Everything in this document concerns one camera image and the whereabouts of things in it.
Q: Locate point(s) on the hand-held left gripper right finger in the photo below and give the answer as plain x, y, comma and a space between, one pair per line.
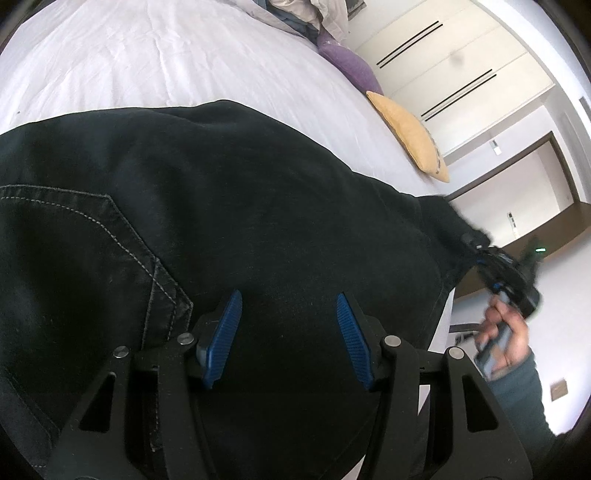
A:
353, 341

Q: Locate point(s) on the purple pillow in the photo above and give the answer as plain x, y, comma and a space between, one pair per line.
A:
351, 64

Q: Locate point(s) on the bed with white sheet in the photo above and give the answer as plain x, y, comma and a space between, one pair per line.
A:
138, 55

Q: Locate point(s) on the white wall switch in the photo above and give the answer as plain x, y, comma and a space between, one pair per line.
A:
496, 147
511, 219

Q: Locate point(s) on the black pants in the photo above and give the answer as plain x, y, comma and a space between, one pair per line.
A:
277, 207

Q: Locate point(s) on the white wardrobe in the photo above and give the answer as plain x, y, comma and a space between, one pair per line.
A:
461, 55

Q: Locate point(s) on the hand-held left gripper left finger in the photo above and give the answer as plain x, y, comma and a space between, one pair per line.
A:
221, 341

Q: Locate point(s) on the person's right hand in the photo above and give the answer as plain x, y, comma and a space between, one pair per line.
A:
512, 337

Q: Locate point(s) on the person's right forearm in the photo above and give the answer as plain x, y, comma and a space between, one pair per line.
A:
526, 406

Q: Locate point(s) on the brown door frame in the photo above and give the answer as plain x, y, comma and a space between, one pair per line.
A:
565, 161

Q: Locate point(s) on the yellow pillow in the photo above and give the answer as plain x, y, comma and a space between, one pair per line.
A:
406, 129

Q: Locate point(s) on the brown floor socket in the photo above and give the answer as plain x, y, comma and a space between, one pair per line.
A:
559, 389

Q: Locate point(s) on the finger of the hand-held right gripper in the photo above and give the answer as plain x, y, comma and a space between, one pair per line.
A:
475, 243

